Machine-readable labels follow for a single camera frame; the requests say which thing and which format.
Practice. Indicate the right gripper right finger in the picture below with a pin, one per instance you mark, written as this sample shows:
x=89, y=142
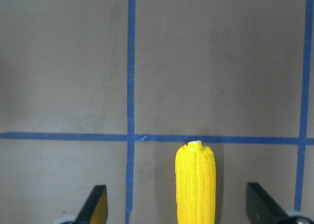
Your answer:
x=261, y=208

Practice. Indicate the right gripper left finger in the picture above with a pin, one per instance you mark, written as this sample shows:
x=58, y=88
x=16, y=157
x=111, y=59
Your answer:
x=95, y=209

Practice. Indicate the yellow corn cob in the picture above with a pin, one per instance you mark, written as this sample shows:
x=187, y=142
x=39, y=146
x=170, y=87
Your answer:
x=195, y=172

